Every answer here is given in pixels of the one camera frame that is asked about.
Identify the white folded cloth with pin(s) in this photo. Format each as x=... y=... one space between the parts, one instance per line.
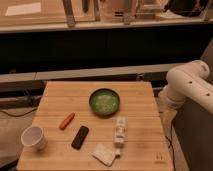
x=103 y=154

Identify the white plastic bottle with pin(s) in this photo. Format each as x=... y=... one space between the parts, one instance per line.
x=120 y=134

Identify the green bowl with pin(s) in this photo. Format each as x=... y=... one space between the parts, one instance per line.
x=104 y=102

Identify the black rectangular block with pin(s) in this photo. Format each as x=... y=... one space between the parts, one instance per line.
x=80 y=137

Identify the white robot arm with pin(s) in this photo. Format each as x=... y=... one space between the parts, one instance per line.
x=188 y=81

